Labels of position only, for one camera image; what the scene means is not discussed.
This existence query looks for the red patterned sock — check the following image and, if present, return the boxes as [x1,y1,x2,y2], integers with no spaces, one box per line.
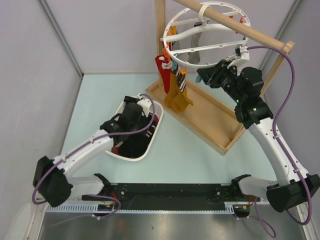
[155,55,173,94]

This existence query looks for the yellow clip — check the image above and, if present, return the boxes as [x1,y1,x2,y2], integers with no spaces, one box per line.
[178,68,187,76]

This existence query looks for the teal clip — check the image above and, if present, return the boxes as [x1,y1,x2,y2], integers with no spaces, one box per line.
[195,75,202,83]

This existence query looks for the white laundry basket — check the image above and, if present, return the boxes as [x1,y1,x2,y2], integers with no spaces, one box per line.
[105,96,164,162]

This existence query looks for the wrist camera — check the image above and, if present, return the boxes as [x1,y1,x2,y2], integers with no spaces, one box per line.
[137,93,156,117]
[229,45,250,68]

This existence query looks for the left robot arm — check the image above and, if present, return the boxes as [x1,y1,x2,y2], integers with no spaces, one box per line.
[32,99,155,207]

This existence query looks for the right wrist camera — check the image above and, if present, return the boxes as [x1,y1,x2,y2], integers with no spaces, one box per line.
[229,45,250,68]

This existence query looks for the grey striped sock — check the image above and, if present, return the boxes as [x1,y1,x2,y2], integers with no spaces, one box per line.
[187,33,205,65]

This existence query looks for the mustard brown striped sock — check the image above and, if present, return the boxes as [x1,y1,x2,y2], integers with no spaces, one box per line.
[172,67,194,113]

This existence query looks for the pile of dark socks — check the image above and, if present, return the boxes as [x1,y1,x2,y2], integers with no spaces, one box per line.
[107,95,164,162]

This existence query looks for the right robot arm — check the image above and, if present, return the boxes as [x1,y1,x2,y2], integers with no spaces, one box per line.
[196,59,320,213]

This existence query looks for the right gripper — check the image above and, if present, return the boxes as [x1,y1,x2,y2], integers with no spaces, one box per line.
[197,59,245,104]

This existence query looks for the white round clip hanger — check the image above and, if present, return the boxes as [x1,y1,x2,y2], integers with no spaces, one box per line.
[161,1,251,69]

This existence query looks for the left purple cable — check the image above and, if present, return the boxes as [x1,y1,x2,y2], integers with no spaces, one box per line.
[31,93,156,227]

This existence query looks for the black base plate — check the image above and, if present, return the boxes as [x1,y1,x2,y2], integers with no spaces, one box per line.
[81,183,255,217]

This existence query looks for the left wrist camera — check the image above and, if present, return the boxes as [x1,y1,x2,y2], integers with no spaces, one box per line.
[137,93,156,117]

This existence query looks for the white cable duct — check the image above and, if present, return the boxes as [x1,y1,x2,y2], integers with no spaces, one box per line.
[46,203,235,215]

